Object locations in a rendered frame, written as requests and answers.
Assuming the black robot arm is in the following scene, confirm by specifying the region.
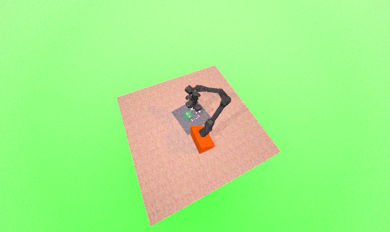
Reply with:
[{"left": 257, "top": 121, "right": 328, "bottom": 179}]
[{"left": 185, "top": 85, "right": 231, "bottom": 137}]

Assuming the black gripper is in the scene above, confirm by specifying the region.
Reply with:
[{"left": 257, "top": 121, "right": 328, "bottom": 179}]
[{"left": 185, "top": 95, "right": 202, "bottom": 111}]

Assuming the grey flat mat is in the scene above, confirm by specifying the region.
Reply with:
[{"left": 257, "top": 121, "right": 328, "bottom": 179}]
[{"left": 171, "top": 104, "right": 211, "bottom": 135}]

